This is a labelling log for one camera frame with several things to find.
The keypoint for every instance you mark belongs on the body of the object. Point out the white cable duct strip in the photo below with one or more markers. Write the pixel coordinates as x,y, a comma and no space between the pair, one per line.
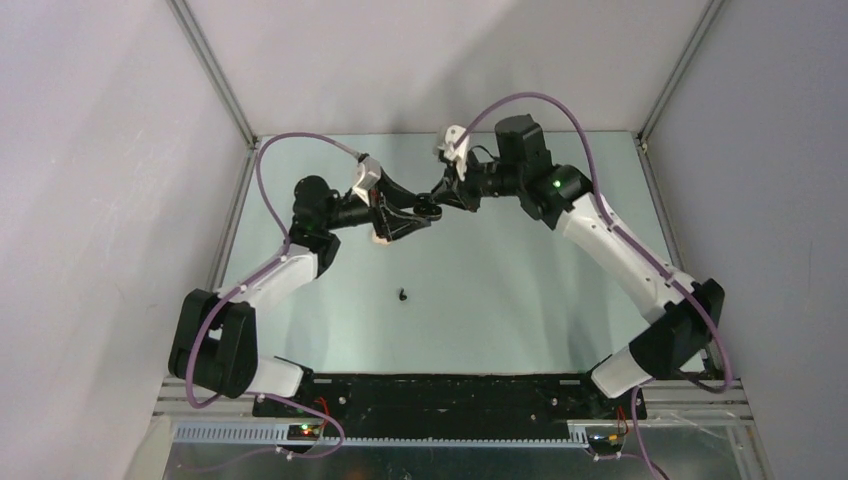
292,435

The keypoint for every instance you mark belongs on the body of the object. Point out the right corner aluminium post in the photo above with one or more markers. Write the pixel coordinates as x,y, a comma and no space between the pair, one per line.
692,45

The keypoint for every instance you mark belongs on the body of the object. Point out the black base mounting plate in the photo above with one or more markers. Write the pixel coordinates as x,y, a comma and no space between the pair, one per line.
416,406

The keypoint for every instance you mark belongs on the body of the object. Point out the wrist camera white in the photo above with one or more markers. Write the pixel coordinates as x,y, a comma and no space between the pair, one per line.
451,147
368,173

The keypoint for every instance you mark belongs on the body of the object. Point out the black earbud charging case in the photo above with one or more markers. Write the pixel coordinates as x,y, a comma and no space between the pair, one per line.
428,210

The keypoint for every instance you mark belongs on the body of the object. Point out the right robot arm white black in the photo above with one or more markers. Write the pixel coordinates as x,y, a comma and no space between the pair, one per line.
681,312

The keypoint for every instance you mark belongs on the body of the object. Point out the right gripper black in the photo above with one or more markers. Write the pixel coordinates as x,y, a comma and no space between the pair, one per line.
445,192

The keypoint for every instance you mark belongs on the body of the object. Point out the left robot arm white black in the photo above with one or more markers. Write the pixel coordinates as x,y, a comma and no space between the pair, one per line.
216,341

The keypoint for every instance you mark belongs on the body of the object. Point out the beige earbud charging case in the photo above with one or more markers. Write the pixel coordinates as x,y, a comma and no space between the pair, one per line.
377,240

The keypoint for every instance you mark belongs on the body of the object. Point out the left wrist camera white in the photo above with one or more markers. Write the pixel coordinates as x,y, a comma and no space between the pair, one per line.
368,173

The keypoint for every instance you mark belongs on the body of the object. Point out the left corner aluminium post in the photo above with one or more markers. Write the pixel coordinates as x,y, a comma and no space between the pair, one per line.
200,45

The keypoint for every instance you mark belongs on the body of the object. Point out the corner aluminium post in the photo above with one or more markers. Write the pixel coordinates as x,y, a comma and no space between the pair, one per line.
200,45
692,45

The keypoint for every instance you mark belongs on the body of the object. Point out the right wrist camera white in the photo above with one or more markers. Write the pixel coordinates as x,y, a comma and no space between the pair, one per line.
451,147

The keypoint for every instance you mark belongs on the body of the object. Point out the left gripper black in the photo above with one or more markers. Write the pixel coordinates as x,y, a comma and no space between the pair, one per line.
390,222

